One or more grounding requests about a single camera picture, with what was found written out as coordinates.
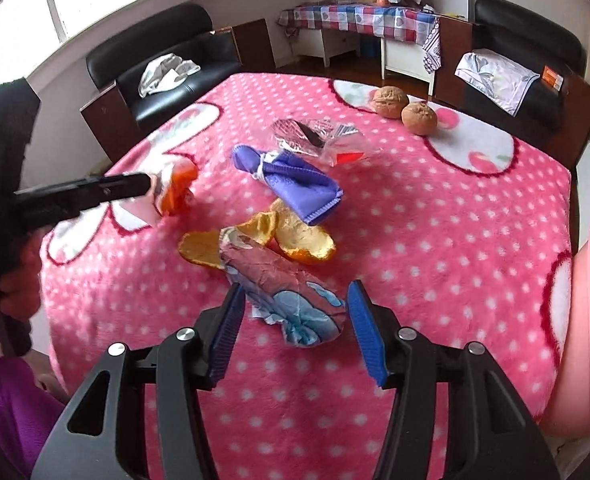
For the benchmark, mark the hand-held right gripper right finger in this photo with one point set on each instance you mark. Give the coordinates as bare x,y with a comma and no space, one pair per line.
367,335

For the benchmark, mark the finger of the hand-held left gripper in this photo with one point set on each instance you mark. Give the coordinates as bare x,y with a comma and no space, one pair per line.
115,187

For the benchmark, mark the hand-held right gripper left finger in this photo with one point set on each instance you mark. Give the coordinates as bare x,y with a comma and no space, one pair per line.
227,335

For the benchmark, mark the pink orange snack wrapper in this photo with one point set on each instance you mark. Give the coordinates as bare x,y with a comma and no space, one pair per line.
175,185

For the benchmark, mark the pink blue cartoon wrapper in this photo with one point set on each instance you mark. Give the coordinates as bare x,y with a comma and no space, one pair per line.
275,280

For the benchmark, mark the pink plastic bucket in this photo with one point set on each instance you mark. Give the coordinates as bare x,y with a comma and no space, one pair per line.
585,335

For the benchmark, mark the person's purple-sleeved left forearm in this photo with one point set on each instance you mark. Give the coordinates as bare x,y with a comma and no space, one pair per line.
5,420

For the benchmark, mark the person's left hand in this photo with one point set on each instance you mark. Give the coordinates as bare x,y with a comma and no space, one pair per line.
22,280

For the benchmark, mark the small orange peel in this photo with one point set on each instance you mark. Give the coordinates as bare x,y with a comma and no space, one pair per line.
200,250

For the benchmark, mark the large orange peel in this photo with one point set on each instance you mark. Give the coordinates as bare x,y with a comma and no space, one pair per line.
305,240

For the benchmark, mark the crumpled white cloth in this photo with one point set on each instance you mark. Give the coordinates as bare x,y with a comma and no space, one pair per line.
167,75

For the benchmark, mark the purple cloth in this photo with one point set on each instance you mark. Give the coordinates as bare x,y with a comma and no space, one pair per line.
295,180

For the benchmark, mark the black armchair with white cloth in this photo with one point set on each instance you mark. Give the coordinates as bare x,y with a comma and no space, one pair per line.
175,25

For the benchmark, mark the clear plastic wrapper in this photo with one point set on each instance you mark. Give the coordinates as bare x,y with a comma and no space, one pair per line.
325,145

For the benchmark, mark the walnut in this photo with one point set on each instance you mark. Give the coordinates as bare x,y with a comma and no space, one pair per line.
389,102
419,119

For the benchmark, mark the white desk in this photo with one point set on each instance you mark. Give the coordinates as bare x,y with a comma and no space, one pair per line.
400,55

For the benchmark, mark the white floral cloth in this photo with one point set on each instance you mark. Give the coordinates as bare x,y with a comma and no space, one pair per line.
495,77

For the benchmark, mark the plaid covered side table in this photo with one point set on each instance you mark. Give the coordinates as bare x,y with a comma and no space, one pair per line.
355,20

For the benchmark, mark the orange box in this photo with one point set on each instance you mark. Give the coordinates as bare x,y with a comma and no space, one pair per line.
552,79

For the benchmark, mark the black armchair with floral cloth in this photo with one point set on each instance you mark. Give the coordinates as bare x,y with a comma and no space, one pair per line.
515,25

